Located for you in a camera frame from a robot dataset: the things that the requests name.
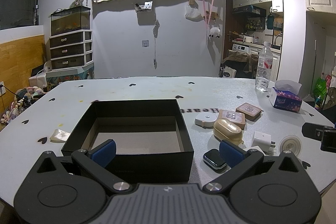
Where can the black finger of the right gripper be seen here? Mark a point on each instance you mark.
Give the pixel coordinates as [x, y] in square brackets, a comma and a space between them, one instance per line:
[326, 135]

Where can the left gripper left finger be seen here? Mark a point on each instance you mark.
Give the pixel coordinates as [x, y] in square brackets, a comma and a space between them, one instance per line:
[92, 164]

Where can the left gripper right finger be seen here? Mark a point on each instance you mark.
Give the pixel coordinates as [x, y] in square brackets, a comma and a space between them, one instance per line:
[242, 164]

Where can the black smartwatch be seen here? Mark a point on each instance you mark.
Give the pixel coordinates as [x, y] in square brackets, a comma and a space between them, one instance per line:
[213, 159]

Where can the white wall charger cube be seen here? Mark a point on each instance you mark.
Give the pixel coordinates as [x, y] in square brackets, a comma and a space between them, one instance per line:
[263, 141]

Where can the gold earbuds case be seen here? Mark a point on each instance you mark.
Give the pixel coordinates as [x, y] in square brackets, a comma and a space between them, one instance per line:
[226, 130]

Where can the white suction cup hook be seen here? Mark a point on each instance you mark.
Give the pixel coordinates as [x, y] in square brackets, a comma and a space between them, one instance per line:
[291, 143]

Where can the pink compact box front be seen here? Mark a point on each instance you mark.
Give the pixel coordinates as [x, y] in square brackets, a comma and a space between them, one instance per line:
[233, 116]

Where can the pink compact box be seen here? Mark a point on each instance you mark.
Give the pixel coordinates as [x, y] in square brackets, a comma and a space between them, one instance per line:
[250, 111]
[233, 116]

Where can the black storage box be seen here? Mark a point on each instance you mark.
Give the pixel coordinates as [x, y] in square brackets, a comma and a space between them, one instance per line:
[152, 142]

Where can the cream satin ribbon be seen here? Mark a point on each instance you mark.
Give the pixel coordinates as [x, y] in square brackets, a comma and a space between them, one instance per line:
[59, 136]

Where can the white round tape measure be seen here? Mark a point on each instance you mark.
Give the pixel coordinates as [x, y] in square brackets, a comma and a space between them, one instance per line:
[205, 119]

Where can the purple tissue box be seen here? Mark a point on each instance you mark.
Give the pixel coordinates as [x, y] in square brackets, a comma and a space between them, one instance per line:
[285, 96]

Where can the pile of plush toys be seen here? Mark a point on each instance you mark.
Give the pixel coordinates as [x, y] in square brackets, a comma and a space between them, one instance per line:
[23, 99]

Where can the clear water bottle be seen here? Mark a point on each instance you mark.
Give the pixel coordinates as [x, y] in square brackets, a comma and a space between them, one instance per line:
[264, 68]

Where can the brown jacket on chair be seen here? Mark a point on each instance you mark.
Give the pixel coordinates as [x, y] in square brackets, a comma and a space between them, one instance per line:
[245, 64]

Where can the white three-drawer cabinet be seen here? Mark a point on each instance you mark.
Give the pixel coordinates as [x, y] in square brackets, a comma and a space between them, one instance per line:
[71, 50]

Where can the white plush sheep toy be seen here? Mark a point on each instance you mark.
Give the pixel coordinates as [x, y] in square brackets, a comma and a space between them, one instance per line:
[215, 32]

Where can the glass fish tank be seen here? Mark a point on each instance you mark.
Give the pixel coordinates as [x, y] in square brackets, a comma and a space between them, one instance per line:
[72, 19]

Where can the white wall power outlet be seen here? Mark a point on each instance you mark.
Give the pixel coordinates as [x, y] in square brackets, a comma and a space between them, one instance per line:
[2, 88]

